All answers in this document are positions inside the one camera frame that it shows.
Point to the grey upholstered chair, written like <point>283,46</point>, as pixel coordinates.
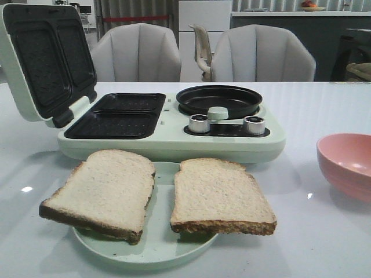
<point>261,53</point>
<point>137,53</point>

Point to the mint green round plate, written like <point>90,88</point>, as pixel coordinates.
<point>159,247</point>

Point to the mint green breakfast maker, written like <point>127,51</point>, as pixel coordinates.
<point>51,76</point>

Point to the bread slice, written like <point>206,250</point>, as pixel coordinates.
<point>218,196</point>
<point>108,194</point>

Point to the dark counter with white top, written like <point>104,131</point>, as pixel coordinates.
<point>334,38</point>

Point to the white cabinet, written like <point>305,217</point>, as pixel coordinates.
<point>214,16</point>

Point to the right grey upholstered chair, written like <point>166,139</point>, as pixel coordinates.
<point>261,53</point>

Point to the left grey upholstered chair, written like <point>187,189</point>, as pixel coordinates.
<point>137,53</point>

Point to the pink bowl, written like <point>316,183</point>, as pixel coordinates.
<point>344,160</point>

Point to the black round frying pan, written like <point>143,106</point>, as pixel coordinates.
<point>239,101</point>

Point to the fruit bowl on counter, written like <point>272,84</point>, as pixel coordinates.
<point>309,6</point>

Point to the beige office chair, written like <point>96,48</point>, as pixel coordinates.
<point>203,54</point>

